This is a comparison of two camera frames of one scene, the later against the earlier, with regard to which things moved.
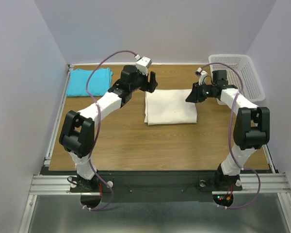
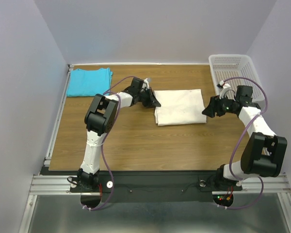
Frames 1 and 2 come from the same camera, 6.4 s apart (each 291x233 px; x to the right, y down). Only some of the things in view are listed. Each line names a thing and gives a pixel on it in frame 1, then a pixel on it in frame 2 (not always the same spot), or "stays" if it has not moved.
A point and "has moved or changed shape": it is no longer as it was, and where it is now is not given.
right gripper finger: [194, 96] -> [217, 105]
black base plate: [156, 186] stays
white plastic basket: [241, 73] stays
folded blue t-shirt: [100, 83] stays
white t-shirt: [169, 107] has moved or changed shape
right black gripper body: [206, 91] -> [229, 106]
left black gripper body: [141, 81] -> [146, 98]
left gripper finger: [151, 86] -> [154, 102]
